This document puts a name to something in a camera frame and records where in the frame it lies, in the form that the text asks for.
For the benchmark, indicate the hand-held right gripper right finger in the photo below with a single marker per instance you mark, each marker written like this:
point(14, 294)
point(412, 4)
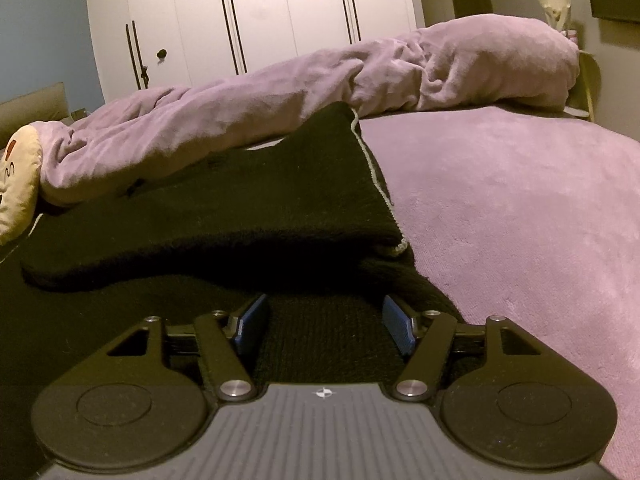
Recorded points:
point(400, 330)

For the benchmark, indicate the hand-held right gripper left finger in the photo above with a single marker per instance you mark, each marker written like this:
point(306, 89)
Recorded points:
point(252, 327)

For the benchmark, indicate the black knitted sweater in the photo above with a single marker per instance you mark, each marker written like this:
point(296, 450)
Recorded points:
point(225, 210)

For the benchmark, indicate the bed with purple sheet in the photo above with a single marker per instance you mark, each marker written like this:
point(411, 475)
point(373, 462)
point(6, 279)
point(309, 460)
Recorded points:
point(515, 210)

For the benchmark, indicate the rolled purple blanket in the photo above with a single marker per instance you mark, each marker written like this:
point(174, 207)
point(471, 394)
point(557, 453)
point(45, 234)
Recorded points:
point(310, 95)

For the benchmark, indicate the cream printed pillow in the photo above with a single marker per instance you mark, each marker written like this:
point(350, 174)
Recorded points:
point(17, 185)

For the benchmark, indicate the beige headboard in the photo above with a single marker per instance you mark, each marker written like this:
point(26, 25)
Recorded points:
point(35, 107)

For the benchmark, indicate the yellow wooden chair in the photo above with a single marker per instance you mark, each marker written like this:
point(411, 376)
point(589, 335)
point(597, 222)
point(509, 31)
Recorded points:
point(592, 85)

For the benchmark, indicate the white wardrobe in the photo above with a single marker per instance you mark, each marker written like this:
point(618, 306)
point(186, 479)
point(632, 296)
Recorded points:
point(250, 10)

